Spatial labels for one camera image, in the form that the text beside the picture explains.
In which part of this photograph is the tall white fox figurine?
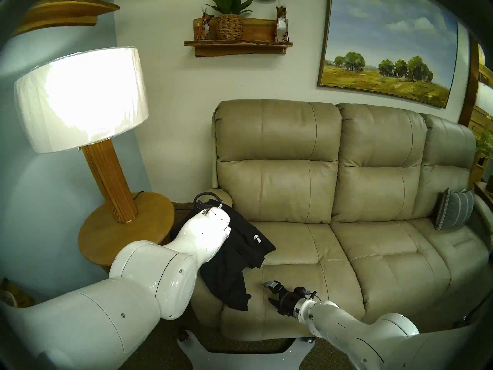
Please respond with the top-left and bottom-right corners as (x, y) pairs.
(274, 0), (289, 42)

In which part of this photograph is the green plant in woven pot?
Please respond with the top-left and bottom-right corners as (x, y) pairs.
(205, 0), (254, 40)

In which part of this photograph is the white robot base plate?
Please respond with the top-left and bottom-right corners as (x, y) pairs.
(177, 329), (316, 370)

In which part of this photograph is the tall wooden cabinet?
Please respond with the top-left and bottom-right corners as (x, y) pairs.
(458, 36), (493, 188)

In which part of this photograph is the wooden lamp with white shade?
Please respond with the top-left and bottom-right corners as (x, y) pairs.
(15, 47), (149, 224)

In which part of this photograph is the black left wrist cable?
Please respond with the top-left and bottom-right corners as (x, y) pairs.
(193, 192), (225, 214)

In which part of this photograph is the landscape painting with trees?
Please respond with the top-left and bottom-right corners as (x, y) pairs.
(317, 0), (459, 109)

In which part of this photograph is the beige leather sofa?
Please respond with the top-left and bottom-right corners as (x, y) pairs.
(191, 99), (493, 341)

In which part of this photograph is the live-edge wooden wall shelf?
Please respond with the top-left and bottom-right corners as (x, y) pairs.
(184, 18), (293, 57)

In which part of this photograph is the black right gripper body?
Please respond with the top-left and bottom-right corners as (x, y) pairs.
(278, 291), (305, 318)

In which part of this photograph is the framed picture leaning on wall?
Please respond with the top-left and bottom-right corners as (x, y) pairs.
(0, 277), (37, 308)

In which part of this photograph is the curved wooden wall shelf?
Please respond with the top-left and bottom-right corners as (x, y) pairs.
(12, 0), (121, 37)

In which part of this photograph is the leafy green houseplant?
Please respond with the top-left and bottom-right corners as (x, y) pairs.
(476, 128), (493, 160)

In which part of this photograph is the grey striped cushion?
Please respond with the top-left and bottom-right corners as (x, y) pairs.
(435, 188), (475, 231)

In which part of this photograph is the round wooden side table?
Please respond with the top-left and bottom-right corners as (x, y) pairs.
(78, 192), (176, 273)

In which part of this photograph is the small orange fox figurine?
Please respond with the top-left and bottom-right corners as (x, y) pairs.
(196, 12), (214, 41)

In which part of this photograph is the black jacket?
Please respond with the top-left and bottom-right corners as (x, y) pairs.
(171, 199), (277, 311)

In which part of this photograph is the dark wooden end table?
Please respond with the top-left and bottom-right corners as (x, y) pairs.
(473, 182), (493, 214)

